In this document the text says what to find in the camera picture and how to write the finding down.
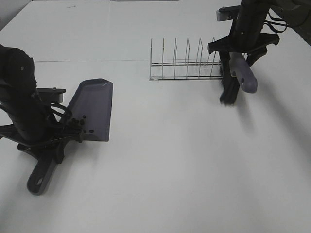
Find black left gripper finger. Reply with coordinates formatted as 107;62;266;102
53;142;65;164
65;126;84;143

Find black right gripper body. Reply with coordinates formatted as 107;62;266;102
216;9;279;52

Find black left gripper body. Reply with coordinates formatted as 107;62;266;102
0;97;72;153

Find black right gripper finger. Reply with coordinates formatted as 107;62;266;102
246;47;267;66
207;41;220;54

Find pile of coffee beans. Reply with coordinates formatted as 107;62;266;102
69;115;94;133

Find purple plastic dustpan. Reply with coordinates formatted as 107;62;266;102
27;79;113;195

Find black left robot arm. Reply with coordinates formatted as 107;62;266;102
0;46;82;164

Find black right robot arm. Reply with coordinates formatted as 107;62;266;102
207;0;280;66

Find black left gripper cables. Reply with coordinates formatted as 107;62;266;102
43;101;82;133

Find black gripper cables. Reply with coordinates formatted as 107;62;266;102
43;101;82;133
261;0;311;33

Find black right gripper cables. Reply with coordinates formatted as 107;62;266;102
261;0;311;33

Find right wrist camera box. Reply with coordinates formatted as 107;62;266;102
216;5;240;21

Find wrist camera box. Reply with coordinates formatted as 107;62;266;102
216;5;240;21
37;87;66;103

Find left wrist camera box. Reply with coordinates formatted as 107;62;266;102
37;87;66;103

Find chrome wire dish rack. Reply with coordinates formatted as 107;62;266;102
149;38;222;81

